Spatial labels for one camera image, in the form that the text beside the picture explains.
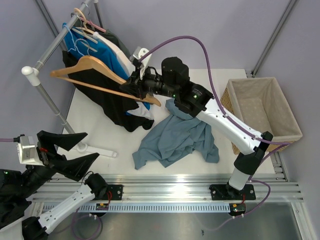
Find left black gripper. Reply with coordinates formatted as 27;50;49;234
15;131;99;199

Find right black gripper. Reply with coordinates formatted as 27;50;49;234
120;64;178;101

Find brown wooden hanger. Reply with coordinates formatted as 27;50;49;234
50;55;162;107

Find grey-blue t shirt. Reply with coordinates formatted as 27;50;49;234
132;98;220;170

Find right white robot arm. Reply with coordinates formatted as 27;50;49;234
120;57;273;199

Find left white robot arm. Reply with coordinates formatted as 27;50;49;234
0;130;108;240

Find white t shirt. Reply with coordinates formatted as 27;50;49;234
93;32;154;120

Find black t shirt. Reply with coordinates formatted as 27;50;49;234
61;49;155;133

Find dark grey t shirt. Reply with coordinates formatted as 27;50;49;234
101;30;131;58

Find bright blue t shirt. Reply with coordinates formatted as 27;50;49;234
62;28;151;108

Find pink hanger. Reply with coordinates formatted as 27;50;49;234
80;16;107;33

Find metal clothes rack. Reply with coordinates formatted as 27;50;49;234
21;0;118;158

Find wicker laundry basket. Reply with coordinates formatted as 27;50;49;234
220;77;303;144

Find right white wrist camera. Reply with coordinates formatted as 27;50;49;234
129;46;152;80

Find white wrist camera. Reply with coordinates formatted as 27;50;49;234
129;46;152;80
17;135;39;165

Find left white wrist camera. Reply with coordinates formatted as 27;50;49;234
17;135;39;165

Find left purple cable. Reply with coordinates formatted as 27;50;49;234
0;136;23;145

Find purple cable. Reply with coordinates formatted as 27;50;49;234
138;35;291;196
0;136;23;145

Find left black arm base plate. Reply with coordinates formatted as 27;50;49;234
93;184;124;201

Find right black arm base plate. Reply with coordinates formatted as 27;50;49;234
209;184;256;201

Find white slotted cable duct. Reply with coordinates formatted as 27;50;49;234
42;202;230;213

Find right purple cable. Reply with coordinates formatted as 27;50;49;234
138;35;291;196

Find aluminium mounting rail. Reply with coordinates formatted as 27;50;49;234
31;174;304;203

